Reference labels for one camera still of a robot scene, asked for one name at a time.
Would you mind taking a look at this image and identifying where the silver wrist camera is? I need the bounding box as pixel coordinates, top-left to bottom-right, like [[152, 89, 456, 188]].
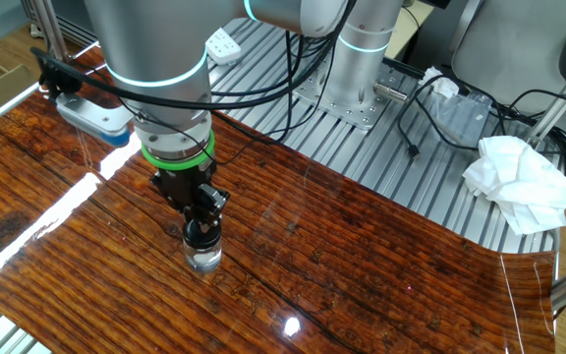
[[55, 91, 133, 148]]

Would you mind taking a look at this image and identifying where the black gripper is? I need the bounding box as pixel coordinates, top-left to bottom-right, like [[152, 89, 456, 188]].
[[149, 163, 231, 233]]

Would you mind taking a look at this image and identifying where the small white tissue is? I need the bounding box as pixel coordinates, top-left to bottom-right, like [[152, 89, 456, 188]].
[[418, 66, 461, 99]]

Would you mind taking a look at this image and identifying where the clear plastic bag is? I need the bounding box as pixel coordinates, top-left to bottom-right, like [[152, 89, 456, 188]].
[[427, 90, 493, 148]]

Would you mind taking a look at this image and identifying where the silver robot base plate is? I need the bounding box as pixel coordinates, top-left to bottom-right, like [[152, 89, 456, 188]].
[[290, 53, 412, 132]]

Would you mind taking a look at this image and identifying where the black knobbed jar lid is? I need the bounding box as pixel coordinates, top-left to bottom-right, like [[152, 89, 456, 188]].
[[183, 218, 223, 250]]

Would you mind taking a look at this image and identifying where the aluminium frame rail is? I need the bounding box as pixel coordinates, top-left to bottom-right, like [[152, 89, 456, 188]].
[[0, 73, 43, 139]]

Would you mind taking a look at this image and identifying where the grey office chair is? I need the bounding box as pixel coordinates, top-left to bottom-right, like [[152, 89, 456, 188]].
[[449, 0, 566, 114]]

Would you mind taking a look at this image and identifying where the white power strip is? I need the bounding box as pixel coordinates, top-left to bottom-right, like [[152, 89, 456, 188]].
[[203, 27, 243, 67]]

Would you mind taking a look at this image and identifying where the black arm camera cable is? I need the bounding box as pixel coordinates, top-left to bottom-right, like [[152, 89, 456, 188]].
[[29, 0, 358, 166]]

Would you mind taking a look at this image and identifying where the wood grain table mat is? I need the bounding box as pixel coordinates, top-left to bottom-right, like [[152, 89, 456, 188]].
[[0, 45, 558, 354]]

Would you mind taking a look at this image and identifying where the clear glass jar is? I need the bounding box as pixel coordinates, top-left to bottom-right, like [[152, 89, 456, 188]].
[[182, 235, 224, 274]]

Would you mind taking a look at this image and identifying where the crumpled white cloth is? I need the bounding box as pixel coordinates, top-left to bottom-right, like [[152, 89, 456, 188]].
[[461, 135, 566, 236]]

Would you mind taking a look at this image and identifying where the black cable bundle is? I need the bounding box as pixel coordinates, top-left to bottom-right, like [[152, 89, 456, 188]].
[[488, 88, 566, 178]]

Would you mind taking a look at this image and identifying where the black usb cable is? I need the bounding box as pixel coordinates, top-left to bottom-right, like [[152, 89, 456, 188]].
[[396, 74, 481, 162]]

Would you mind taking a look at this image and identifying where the silver round connector plug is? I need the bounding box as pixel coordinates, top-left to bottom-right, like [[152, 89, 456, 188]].
[[374, 81, 410, 103]]

